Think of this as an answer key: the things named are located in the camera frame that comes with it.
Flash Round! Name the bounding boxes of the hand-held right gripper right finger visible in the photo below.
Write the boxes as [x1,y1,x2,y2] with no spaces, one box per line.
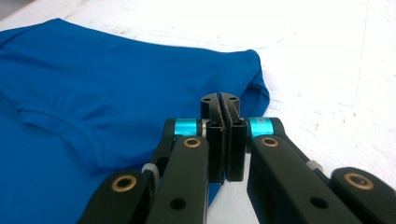
[219,91,276,183]

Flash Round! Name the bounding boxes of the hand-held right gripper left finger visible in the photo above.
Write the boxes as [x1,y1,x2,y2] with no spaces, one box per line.
[173,91,227,184]

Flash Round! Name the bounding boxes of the blue T-shirt with white print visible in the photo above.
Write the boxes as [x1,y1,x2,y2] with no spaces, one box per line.
[0,17,271,224]

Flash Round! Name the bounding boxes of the white table mat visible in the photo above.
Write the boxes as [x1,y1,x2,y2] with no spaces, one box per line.
[0,0,396,224]

